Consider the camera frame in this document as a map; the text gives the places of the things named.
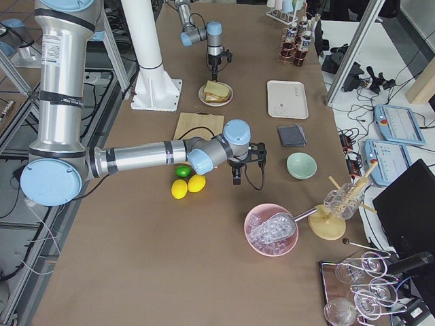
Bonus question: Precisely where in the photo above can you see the blue teach pendant far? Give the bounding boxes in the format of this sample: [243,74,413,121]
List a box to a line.
[374,105,426,146]

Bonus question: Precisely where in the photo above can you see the wine glass rack tray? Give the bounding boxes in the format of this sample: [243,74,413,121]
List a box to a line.
[318,250,425,326]

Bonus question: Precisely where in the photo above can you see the white cup rack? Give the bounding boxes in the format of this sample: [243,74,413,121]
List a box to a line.
[266,0,306,25]

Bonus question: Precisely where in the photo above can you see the wooden mug tree stand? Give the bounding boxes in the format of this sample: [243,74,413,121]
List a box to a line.
[308,160,378,240]

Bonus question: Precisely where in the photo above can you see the yellow lemon right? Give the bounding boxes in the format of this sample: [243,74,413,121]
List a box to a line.
[188,175,207,193]

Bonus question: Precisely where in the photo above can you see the yellow lemon left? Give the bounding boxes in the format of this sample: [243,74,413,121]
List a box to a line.
[171,179,188,200]

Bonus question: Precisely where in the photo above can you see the metal ice scoop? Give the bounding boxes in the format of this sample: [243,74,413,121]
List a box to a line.
[256,208,317,245]

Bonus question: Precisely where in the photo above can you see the blue teach pendant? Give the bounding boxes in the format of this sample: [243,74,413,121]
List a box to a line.
[374,105,426,146]
[364,139,412,187]

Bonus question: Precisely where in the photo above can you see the white round plate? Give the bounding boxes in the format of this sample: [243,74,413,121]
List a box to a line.
[198,81,233,107]

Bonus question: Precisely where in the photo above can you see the folded grey cloth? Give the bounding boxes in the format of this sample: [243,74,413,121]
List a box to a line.
[277,124,307,147]

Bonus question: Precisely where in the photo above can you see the yellow lemon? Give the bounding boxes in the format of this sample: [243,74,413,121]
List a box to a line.
[188,175,207,193]
[171,179,188,200]

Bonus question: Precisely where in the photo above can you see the copper wire bottle rack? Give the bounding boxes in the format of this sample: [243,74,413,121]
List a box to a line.
[278,27,312,67]

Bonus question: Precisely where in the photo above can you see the tea bottle front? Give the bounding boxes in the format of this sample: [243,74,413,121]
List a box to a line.
[293,31,311,67]

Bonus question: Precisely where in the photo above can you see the pink bowl with ice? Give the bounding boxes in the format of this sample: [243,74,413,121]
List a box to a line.
[244,203,298,257]

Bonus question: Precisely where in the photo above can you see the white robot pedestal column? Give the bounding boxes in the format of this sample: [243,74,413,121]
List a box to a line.
[122,0,182,112]

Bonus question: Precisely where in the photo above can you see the tea bottle back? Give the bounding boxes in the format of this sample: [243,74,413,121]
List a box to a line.
[282,16,308,50]

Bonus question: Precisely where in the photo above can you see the blue teach pendant near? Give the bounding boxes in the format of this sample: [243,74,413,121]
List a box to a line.
[364,139,412,187]

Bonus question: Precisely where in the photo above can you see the bread slice on plate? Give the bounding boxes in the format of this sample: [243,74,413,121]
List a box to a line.
[204,92,230,103]

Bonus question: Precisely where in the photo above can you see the tea bottle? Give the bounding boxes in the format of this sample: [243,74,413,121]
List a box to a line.
[282,16,308,50]
[293,31,311,67]

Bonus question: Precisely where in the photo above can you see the black gripper camera mount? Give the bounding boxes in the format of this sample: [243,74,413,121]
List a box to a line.
[245,142,267,170]

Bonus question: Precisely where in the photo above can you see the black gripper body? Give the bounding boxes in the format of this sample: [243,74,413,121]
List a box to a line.
[228,158,246,169]
[207,54,222,68]

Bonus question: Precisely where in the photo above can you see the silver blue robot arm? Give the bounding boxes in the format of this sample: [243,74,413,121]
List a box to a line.
[174,1,225,82]
[20,1,251,206]

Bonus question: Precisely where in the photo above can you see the bread slice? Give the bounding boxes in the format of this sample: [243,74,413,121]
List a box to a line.
[204,92,230,103]
[204,81,230,96]

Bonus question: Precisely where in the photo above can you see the mint green bowl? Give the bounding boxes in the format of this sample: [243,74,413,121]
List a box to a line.
[286,152,317,180]

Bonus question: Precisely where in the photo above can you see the cream rabbit tray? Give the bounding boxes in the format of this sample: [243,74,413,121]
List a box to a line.
[266,80,309,120]

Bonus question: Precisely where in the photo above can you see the clear glass mug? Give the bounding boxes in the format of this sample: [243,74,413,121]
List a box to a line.
[324,183,364,220]

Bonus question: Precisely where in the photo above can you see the wooden cutting board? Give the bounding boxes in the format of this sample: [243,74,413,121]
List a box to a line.
[173,113,224,140]

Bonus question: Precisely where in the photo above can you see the black laptop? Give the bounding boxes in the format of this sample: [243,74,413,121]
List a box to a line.
[373,159,434,257]

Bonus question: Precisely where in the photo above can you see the green lime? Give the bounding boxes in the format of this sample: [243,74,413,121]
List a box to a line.
[175,165,192,178]

